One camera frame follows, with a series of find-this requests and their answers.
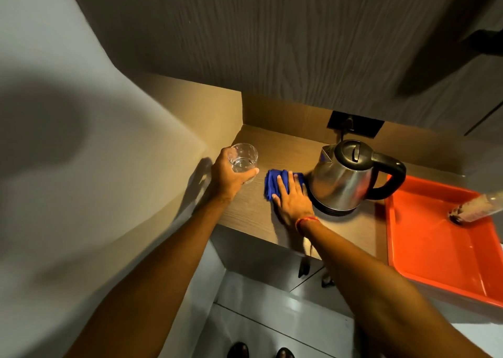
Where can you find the person's right hand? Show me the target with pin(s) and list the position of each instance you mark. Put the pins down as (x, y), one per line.
(294, 208)

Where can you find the person's right thumb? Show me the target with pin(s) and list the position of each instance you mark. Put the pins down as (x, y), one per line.
(276, 202)

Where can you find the blue cleaning cloth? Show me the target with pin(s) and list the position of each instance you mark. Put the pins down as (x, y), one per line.
(272, 183)

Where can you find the person's right forearm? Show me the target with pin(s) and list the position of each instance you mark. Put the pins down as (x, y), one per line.
(385, 295)

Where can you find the person's black shoe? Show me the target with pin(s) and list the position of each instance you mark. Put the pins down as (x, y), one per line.
(238, 350)
(285, 353)

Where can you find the stainless steel electric kettle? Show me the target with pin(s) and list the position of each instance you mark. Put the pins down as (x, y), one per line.
(342, 181)

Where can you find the person's left forearm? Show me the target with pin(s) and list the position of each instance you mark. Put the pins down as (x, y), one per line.
(157, 283)

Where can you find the black wall socket plate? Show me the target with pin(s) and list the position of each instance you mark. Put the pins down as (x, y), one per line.
(365, 127)

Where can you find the person's right black shoe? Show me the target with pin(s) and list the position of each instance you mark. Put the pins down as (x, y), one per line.
(285, 353)

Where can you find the grey lower cabinet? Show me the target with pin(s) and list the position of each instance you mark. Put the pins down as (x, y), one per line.
(267, 259)

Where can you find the clear drinking glass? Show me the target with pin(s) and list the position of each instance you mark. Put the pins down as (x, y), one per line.
(244, 159)

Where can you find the dark wood upper cabinet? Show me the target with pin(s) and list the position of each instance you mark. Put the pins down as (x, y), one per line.
(275, 35)

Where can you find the clear plastic water bottle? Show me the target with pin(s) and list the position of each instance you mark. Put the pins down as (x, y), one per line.
(477, 208)

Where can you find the person's left thumb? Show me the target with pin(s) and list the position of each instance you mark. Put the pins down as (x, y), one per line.
(246, 174)

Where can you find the person's left black shoe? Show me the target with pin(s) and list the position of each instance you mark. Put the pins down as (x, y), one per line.
(238, 350)

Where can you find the person's right middle finger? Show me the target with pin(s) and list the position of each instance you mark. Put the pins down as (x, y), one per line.
(293, 181)

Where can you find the orange plastic tray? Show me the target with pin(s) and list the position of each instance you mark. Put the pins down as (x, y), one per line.
(424, 243)

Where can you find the person's left hand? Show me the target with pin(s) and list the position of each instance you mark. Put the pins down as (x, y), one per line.
(224, 179)

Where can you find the red thread wristband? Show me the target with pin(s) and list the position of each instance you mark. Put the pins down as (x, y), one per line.
(305, 221)

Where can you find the black kettle base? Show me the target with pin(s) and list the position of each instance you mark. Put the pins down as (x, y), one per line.
(336, 212)

